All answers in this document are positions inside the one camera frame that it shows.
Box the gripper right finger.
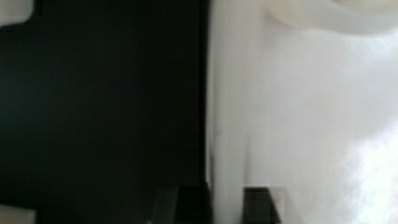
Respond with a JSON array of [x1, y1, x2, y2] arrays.
[[242, 187, 281, 224]]

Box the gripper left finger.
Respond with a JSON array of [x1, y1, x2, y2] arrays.
[[148, 185, 212, 224]]

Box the white U-shaped fence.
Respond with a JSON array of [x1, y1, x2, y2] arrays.
[[0, 0, 36, 224]]

